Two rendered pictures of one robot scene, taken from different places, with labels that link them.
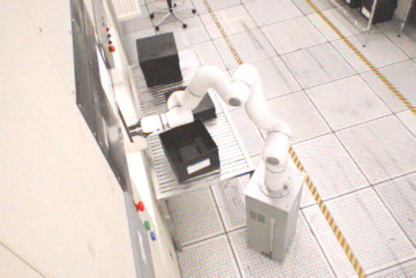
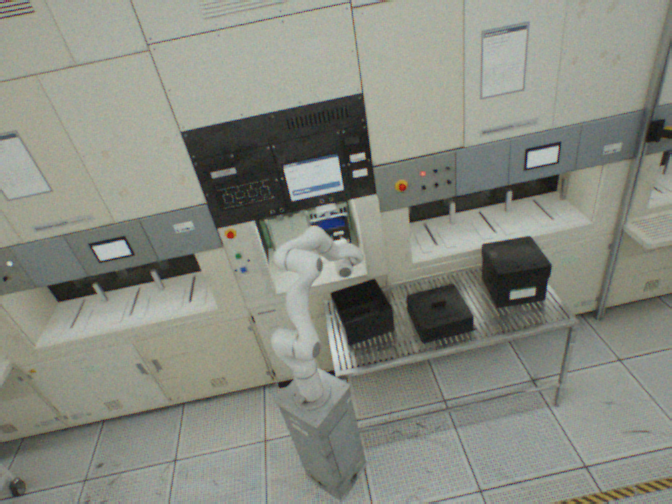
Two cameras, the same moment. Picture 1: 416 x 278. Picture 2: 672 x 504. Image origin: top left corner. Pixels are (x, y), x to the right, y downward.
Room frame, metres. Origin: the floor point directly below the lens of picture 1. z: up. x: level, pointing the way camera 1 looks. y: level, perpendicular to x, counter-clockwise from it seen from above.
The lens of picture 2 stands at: (1.55, -1.73, 2.63)
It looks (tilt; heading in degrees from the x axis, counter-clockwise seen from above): 36 degrees down; 98
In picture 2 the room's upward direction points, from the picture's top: 12 degrees counter-clockwise
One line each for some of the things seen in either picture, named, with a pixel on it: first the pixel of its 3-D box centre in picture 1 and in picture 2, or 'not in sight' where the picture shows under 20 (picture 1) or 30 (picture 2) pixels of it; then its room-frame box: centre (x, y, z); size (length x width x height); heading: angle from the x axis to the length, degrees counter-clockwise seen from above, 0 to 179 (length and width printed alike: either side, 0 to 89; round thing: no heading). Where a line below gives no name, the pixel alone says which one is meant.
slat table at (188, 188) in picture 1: (188, 144); (441, 353); (1.82, 0.15, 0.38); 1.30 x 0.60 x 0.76; 9
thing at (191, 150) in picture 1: (189, 149); (362, 311); (1.38, 0.12, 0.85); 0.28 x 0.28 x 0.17; 17
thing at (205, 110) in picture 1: (189, 102); (438, 310); (1.80, 0.08, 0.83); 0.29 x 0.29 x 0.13; 11
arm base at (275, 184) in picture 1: (275, 173); (308, 381); (1.10, -0.33, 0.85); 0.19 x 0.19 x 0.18
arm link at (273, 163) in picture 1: (275, 154); (293, 351); (1.08, -0.32, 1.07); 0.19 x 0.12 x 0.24; 155
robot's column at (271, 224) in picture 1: (273, 215); (325, 434); (1.10, -0.33, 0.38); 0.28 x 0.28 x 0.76; 54
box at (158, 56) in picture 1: (159, 59); (513, 271); (2.25, 0.26, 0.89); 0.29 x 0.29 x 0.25; 4
